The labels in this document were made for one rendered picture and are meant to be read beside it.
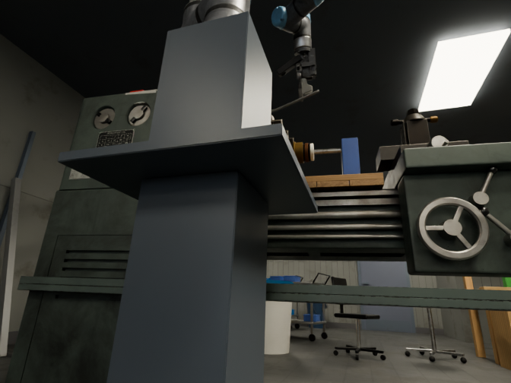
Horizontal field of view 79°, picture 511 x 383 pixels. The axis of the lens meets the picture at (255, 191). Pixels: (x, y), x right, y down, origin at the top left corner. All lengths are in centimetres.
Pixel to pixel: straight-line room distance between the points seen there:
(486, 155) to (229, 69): 68
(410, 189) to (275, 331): 291
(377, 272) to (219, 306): 786
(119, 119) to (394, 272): 763
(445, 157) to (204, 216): 66
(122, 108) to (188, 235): 86
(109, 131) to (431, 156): 107
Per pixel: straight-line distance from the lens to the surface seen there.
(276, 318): 364
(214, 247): 52
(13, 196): 396
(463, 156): 97
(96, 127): 136
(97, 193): 120
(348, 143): 123
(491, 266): 95
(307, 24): 147
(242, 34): 72
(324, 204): 101
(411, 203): 93
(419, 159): 93
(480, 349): 496
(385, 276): 830
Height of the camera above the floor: 52
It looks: 19 degrees up
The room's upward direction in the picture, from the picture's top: 2 degrees clockwise
